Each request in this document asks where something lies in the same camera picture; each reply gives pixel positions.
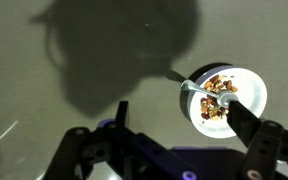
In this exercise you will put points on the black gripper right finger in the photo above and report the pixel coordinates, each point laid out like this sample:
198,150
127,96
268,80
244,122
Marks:
245,126

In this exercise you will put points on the white bowl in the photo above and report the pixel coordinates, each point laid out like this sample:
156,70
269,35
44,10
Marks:
250,93

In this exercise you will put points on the metal spoon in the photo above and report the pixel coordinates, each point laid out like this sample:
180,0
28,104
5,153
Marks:
224,96

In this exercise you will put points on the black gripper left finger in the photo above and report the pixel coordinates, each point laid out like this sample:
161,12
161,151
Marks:
84,153

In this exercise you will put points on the mixed nuts and berries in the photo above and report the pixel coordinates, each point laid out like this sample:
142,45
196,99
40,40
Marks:
214,83

